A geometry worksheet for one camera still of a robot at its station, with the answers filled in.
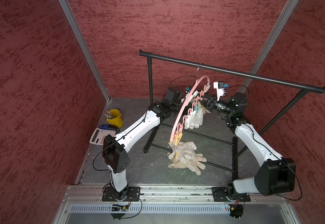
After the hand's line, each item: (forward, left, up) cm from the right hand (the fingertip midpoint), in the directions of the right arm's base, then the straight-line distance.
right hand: (195, 99), depth 71 cm
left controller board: (-43, +43, -37) cm, 71 cm away
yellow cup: (+7, +51, -25) cm, 57 cm away
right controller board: (-46, -20, -38) cm, 62 cm away
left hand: (-3, 0, -5) cm, 6 cm away
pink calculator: (-2, +63, -32) cm, 70 cm away
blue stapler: (+3, +56, -29) cm, 63 cm away
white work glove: (-3, -1, -16) cm, 16 cm away
